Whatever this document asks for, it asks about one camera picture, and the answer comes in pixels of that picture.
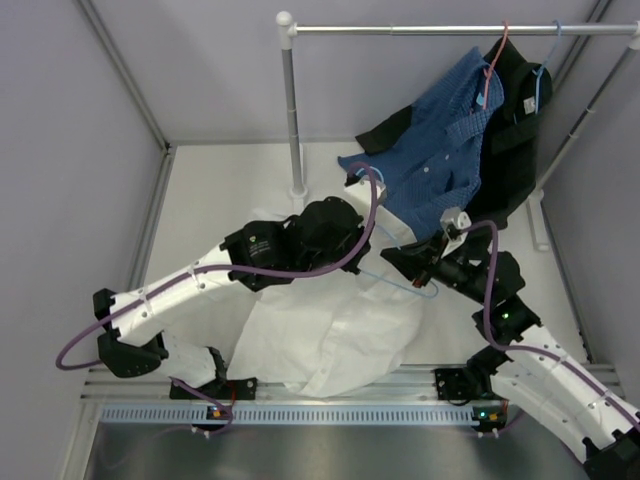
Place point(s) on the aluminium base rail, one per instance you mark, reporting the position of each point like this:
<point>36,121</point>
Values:
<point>408,384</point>

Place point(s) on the black striped shirt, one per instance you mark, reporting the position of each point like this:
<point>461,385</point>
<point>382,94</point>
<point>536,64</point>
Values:
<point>508,155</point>

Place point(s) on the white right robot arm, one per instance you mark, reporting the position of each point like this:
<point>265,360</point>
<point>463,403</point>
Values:
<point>522,363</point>

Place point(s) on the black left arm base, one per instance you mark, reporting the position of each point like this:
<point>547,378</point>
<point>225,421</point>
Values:
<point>218,389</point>

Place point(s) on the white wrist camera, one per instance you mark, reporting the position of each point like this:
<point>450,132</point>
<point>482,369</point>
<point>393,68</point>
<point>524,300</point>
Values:
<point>357,192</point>
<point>454,222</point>

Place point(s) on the silver clothes rack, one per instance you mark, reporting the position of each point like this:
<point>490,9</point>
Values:
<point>288,30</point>

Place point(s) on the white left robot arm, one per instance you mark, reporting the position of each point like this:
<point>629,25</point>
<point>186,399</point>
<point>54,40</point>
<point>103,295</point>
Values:
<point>261,254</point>

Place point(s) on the blue plaid shirt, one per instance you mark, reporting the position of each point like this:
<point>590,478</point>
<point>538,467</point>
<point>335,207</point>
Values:
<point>435,163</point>

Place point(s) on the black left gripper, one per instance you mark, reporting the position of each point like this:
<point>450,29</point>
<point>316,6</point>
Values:
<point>353,265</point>

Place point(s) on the blue hanger right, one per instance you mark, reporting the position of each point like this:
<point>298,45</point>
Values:
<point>539,72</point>

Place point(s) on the light blue hanger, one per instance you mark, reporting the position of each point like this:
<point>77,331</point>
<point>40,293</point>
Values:
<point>360,174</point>

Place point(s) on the pink hanger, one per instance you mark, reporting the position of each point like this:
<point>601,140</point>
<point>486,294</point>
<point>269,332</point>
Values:
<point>491,69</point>

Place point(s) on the white shirt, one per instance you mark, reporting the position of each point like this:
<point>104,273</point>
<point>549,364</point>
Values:
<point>329,335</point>

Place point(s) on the grey slotted cable duct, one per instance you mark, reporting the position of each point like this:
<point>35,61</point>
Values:
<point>324,415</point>

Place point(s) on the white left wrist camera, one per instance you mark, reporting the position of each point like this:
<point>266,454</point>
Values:
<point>357,192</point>

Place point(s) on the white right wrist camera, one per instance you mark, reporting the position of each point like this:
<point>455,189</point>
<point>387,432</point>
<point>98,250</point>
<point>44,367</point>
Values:
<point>454,222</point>

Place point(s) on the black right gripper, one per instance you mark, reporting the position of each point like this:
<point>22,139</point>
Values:
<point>417,261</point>

